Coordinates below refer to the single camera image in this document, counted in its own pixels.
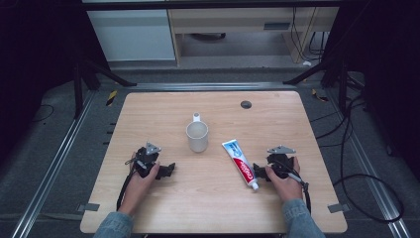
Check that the black stand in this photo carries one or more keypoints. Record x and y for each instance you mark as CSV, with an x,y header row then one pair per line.
x,y
343,86
78,89

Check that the aluminium floor rail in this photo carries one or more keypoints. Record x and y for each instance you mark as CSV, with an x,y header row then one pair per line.
x,y
373,185
49,172

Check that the light wooden desk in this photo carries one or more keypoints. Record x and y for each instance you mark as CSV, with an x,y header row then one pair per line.
x,y
231,23

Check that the white cup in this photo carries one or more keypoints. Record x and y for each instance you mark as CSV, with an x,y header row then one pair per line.
x,y
197,139

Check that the person's right hand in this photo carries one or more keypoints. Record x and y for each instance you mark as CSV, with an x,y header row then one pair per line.
x,y
289,188

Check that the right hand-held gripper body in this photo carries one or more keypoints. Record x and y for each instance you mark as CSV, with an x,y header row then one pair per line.
x,y
280,162

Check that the grey tape piece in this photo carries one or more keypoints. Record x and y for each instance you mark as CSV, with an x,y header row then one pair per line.
x,y
89,207
338,208

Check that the toothpaste tube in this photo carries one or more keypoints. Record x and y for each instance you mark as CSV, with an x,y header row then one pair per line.
x,y
240,162

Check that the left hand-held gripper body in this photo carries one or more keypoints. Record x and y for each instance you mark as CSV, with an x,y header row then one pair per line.
x,y
145,160

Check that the white cabinet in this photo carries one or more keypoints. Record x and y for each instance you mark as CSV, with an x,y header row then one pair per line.
x,y
132,36

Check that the yellow black tape strip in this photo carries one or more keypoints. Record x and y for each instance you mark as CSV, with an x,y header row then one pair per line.
x,y
111,97
319,96

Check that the person's left hand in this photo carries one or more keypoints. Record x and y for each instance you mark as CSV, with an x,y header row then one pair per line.
x,y
137,190

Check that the grey table grommet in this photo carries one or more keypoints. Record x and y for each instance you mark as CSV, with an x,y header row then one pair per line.
x,y
246,104

